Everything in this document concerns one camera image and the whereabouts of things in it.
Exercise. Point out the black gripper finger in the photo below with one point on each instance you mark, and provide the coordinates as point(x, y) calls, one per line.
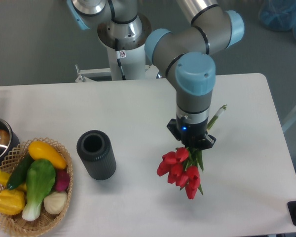
point(175, 127)
point(204, 143)

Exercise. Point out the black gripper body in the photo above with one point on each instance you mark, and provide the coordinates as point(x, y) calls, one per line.
point(190, 133)

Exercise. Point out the red tulip bouquet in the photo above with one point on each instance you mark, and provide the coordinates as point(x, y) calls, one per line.
point(182, 167)

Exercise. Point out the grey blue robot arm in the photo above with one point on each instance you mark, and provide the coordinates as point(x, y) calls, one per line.
point(184, 59)

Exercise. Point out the dark grey ribbed vase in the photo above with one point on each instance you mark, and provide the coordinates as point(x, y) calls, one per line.
point(95, 151)

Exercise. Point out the purple radish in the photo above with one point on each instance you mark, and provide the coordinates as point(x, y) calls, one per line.
point(62, 180)

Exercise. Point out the yellow squash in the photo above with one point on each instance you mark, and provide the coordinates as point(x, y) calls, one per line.
point(41, 150)

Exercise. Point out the green bok choy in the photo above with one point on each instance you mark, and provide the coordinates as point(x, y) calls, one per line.
point(40, 180)

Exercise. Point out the white garlic bulb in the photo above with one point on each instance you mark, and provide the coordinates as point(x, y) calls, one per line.
point(55, 202)

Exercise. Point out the blue plastic bag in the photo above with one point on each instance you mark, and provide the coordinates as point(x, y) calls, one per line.
point(279, 15)

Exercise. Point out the dark green cucumber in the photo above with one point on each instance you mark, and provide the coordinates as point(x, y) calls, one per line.
point(19, 174)

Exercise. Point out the small yellow gourd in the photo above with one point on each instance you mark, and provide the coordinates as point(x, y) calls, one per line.
point(4, 177)

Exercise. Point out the yellow bell pepper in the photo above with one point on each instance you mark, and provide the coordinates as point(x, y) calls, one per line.
point(12, 202)

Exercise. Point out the woven wicker basket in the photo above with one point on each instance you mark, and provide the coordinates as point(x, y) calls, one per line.
point(15, 226)

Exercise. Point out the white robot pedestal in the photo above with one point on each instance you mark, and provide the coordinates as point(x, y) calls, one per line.
point(125, 44)

